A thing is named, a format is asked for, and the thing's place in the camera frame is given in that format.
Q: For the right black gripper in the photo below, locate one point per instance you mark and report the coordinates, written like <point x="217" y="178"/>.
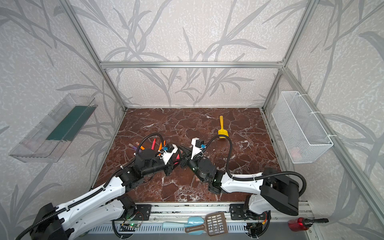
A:
<point x="190" y="162"/>

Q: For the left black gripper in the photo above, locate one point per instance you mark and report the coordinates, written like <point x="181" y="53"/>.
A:
<point x="175" y="160"/>

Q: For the purple highlighter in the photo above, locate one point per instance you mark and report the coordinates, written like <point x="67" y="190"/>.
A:
<point x="133" y="147"/>

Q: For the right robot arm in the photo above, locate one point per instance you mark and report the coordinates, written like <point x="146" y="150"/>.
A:
<point x="267" y="191"/>

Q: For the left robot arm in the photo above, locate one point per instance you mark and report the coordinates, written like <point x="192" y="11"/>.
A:
<point x="108" y="202"/>

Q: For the yellow plastic scoop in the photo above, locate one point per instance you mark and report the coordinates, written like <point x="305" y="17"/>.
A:
<point x="222" y="131"/>

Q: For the light blue brush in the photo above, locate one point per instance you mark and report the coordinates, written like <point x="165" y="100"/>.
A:
<point x="192" y="221"/>

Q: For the brown slotted litter scoop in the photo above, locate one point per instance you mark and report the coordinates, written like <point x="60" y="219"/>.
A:
<point x="214" y="224"/>

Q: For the red bottle black nozzle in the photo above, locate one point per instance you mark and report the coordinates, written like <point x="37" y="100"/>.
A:
<point x="303" y="224"/>

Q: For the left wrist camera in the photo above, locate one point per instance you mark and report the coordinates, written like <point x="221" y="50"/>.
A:
<point x="169" y="152"/>

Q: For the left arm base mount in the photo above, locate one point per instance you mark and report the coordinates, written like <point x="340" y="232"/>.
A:
<point x="138" y="212"/>

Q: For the aluminium front rail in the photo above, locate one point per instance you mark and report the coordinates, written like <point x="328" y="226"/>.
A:
<point x="181" y="211"/>

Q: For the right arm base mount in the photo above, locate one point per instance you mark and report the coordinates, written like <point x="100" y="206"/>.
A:
<point x="239" y="212"/>

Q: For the clear plastic wall tray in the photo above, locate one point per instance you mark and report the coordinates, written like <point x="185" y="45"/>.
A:
<point x="47" y="142"/>

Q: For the white wire basket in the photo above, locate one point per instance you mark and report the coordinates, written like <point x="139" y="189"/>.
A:
<point x="302" y="133"/>

